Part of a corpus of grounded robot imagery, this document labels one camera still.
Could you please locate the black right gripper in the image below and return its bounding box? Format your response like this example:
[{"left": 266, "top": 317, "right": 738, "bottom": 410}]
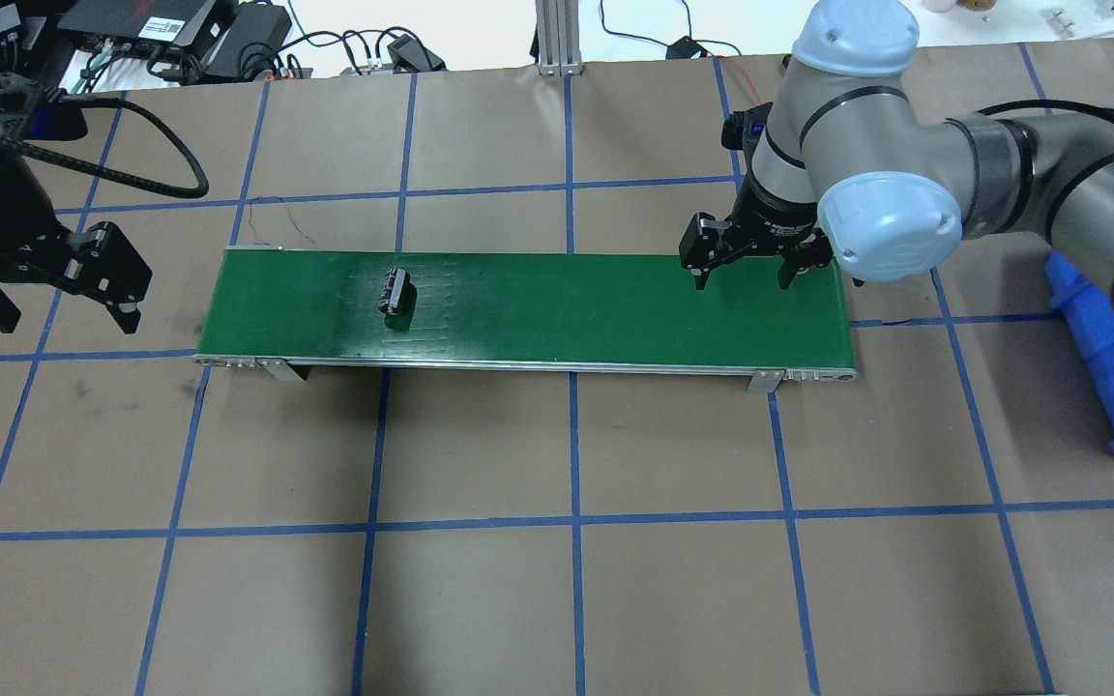
[{"left": 678, "top": 176, "right": 833, "bottom": 291}]

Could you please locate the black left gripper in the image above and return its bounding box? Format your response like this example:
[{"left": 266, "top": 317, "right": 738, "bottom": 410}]
[{"left": 0, "top": 164, "right": 152, "bottom": 334}]

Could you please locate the black capacitor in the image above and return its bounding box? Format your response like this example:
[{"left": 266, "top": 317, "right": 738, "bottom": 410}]
[{"left": 377, "top": 266, "right": 419, "bottom": 318}]

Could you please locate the green conveyor belt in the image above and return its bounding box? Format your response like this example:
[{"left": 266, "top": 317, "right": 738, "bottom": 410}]
[{"left": 195, "top": 246, "right": 858, "bottom": 391}]

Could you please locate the black electronics box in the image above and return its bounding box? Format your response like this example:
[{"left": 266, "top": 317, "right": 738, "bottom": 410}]
[{"left": 57, "top": 1, "right": 240, "bottom": 58}]

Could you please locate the black corrugated cable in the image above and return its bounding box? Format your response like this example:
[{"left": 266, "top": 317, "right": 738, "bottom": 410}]
[{"left": 0, "top": 92, "right": 211, "bottom": 200}]

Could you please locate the aluminium frame post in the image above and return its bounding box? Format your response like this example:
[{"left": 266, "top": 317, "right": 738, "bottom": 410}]
[{"left": 534, "top": 0, "right": 584, "bottom": 76}]

